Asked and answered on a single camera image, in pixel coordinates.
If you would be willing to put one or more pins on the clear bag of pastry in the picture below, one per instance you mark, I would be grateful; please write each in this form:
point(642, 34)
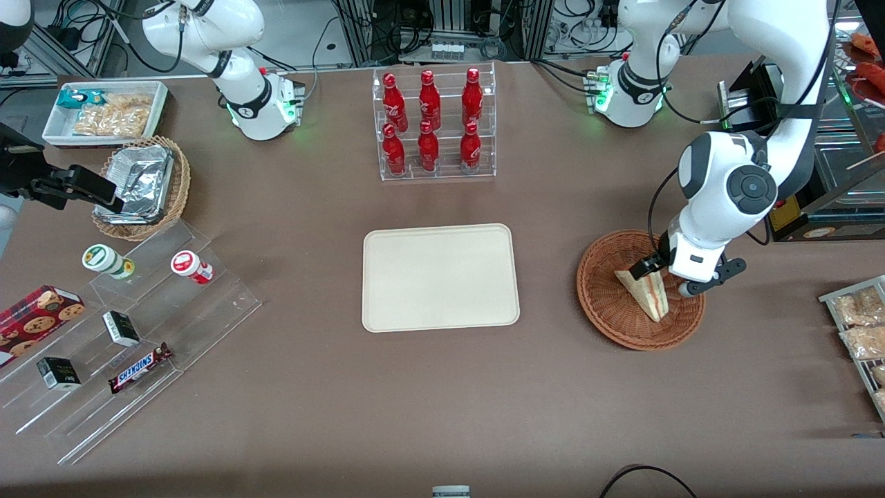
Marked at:
point(864, 342)
point(857, 308)

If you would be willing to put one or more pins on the small grey device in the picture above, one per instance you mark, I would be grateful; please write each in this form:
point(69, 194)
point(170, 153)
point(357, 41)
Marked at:
point(451, 492)

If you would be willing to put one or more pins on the white rectangular bin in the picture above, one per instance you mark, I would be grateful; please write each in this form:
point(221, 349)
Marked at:
point(55, 131)

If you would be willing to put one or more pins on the black food warmer machine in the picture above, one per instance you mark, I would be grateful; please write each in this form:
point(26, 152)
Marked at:
point(830, 207)

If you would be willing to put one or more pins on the triangular sandwich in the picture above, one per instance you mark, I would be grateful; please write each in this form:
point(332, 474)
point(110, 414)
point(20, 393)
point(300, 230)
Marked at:
point(650, 294)

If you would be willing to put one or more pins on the small black box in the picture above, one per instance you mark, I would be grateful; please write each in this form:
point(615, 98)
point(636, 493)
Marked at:
point(59, 373)
point(121, 328)

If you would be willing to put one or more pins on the white power strip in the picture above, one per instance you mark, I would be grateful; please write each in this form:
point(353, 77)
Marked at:
point(446, 50)

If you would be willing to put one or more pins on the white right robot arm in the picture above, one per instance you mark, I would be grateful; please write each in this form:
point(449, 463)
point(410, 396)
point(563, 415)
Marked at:
point(207, 31)

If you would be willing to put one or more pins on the red cola bottle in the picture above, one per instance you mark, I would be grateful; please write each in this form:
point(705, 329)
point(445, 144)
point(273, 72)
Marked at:
point(472, 97)
point(470, 148)
point(429, 100)
point(394, 152)
point(428, 149)
point(394, 104)

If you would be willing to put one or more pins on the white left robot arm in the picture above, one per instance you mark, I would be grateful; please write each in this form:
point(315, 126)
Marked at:
point(781, 41)

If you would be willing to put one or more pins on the red cookie box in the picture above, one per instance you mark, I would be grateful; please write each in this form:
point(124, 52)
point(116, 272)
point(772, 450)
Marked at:
point(38, 318)

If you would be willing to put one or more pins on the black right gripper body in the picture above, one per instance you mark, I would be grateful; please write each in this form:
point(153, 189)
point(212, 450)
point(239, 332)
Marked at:
point(21, 178)

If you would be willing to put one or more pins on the beige plastic tray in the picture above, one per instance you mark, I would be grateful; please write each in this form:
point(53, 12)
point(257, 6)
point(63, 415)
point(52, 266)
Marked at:
point(440, 278)

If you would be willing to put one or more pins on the small tan wicker basket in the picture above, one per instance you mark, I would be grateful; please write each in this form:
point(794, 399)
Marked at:
point(181, 183)

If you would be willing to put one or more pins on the clear acrylic step display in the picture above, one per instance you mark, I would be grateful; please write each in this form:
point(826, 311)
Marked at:
point(200, 311)

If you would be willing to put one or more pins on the clear bag of crackers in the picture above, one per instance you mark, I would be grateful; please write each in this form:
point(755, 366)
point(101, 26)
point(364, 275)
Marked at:
point(114, 119)

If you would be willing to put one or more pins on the large brown wicker basket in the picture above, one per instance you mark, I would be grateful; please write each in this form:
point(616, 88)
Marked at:
point(615, 318)

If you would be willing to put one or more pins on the aluminium foil container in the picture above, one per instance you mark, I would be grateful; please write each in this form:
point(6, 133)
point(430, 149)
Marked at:
point(142, 180)

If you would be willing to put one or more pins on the green lid snack cup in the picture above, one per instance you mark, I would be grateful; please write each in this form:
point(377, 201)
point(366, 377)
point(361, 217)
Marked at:
point(100, 258)

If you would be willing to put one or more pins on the teal snack packet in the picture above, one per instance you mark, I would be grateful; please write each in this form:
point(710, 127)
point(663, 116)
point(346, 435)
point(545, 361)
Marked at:
point(72, 99)

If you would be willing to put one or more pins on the clear acrylic bottle rack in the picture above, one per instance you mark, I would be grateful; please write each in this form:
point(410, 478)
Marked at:
point(449, 173)

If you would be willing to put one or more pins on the Snickers chocolate bar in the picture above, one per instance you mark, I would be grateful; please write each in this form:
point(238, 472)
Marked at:
point(138, 368)

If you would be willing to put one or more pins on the red lid snack cup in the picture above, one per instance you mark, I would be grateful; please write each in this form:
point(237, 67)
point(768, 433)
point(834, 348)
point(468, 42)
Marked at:
point(188, 265)

